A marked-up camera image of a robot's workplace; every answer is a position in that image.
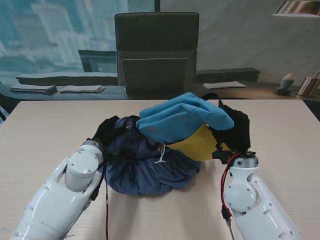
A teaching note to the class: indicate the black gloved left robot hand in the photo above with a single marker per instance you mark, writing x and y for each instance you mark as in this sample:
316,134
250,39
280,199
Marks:
106,130

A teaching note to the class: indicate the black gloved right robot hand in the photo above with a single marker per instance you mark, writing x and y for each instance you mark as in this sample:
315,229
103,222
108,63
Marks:
237,130

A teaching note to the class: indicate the black yellow blue backpack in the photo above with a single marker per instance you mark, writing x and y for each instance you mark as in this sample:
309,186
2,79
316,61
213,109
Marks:
175,120

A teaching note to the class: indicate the blue-grey rain cover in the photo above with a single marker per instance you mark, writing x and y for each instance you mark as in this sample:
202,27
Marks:
155,175

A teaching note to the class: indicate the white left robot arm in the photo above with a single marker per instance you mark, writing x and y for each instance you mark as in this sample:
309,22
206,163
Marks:
62,195

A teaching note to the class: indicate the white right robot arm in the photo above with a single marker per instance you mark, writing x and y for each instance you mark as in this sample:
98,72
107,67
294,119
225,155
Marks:
255,200

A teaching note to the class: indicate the printed office backdrop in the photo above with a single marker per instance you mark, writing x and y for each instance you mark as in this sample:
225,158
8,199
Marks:
225,37

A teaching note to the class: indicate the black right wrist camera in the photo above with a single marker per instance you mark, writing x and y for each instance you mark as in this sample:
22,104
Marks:
222,156

